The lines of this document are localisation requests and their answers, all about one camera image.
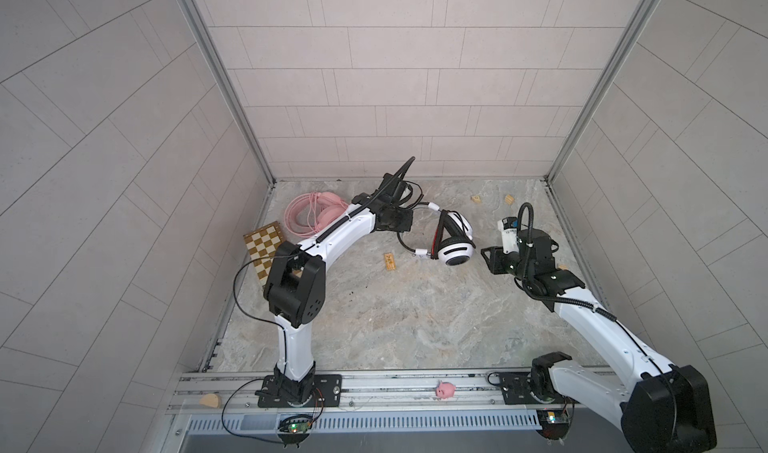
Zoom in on white black headphones with cable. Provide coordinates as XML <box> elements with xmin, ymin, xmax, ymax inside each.
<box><xmin>397</xmin><ymin>202</ymin><xmax>476</xmax><ymax>266</ymax></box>

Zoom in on pink headphones with cable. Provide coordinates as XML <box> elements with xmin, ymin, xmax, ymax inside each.
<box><xmin>283</xmin><ymin>192</ymin><xmax>349</xmax><ymax>238</ymax></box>

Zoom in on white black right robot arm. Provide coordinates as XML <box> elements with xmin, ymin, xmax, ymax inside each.
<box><xmin>481</xmin><ymin>203</ymin><xmax>717</xmax><ymax>452</ymax></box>

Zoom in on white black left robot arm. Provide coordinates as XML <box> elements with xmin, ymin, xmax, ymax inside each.
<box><xmin>232</xmin><ymin>157</ymin><xmax>415</xmax><ymax>407</ymax></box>

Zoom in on small printed wooden block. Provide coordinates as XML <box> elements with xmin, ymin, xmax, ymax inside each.
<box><xmin>384</xmin><ymin>253</ymin><xmax>396</xmax><ymax>271</ymax></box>

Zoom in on wooden folding chess board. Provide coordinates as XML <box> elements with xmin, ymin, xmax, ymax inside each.
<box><xmin>243</xmin><ymin>221</ymin><xmax>285</xmax><ymax>286</ymax></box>

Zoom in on pink pig toy centre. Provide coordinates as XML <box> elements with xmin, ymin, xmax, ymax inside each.
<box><xmin>435</xmin><ymin>381</ymin><xmax>456</xmax><ymax>400</ymax></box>

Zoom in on right circuit board with led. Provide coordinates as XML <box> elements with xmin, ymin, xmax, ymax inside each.
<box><xmin>536</xmin><ymin>409</ymin><xmax>572</xmax><ymax>441</ymax></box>

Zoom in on circuit board with led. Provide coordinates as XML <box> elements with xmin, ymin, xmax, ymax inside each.
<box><xmin>536</xmin><ymin>409</ymin><xmax>572</xmax><ymax>441</ymax></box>
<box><xmin>277</xmin><ymin>414</ymin><xmax>314</xmax><ymax>443</ymax></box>

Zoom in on left circuit board with led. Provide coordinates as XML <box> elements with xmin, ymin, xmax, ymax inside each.
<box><xmin>277</xmin><ymin>414</ymin><xmax>314</xmax><ymax>443</ymax></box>

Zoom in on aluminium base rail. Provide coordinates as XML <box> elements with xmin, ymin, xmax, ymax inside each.
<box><xmin>151</xmin><ymin>367</ymin><xmax>618</xmax><ymax>452</ymax></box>

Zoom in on beige wooden piece on rail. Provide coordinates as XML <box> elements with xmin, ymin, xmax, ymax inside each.
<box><xmin>199</xmin><ymin>393</ymin><xmax>222</xmax><ymax>409</ymax></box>

